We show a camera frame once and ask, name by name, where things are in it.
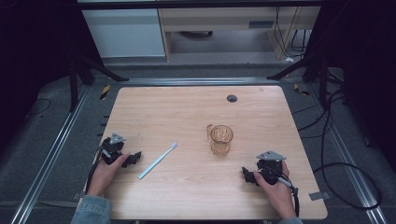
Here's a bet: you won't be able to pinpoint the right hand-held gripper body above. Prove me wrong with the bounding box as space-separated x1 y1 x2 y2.
255 150 288 187

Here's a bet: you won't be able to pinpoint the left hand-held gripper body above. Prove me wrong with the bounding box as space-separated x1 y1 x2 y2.
100 133 127 166

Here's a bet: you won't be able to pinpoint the light blue toothbrush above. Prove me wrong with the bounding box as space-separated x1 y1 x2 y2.
137 141 179 181

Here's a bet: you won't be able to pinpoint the clear glass cup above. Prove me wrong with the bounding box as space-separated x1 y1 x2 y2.
205 123 234 157

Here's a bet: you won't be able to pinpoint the person's left hand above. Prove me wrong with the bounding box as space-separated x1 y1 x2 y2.
86 153 131 198

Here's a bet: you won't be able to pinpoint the person's right hand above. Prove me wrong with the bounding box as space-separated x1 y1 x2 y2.
253 161 297 220

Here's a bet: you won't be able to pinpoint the yellow black tape strip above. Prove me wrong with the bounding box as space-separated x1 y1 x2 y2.
99 84 112 101
293 83 311 97

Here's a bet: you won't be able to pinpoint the black metal stand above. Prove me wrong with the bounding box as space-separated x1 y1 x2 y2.
67 52 130 113
266 55 347 110

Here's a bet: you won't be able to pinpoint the white cabinet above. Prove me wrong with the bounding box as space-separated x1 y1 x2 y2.
80 7 166 59

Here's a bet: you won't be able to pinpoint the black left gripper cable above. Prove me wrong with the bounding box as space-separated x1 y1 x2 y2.
85 148 105 194

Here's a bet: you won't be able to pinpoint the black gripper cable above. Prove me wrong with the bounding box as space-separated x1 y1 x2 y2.
85 148 105 194
278 175 301 218

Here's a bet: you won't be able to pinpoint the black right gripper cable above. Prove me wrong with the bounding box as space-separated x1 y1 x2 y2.
278 175 301 218

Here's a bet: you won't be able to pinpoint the grey metal table bracket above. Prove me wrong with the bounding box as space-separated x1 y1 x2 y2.
308 190 332 202

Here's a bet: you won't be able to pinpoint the long black floor cable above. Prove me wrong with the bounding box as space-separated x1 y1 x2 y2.
292 88 383 211

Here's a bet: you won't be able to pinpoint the silver floor rail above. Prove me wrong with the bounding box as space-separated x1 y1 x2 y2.
306 83 389 224
120 77 281 87
9 85 92 224

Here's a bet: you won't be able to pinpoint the thin black floor cable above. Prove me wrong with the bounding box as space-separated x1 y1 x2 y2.
23 97 52 122

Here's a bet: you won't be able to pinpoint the hanging black desk cables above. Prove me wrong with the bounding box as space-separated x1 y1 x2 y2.
274 7 312 59

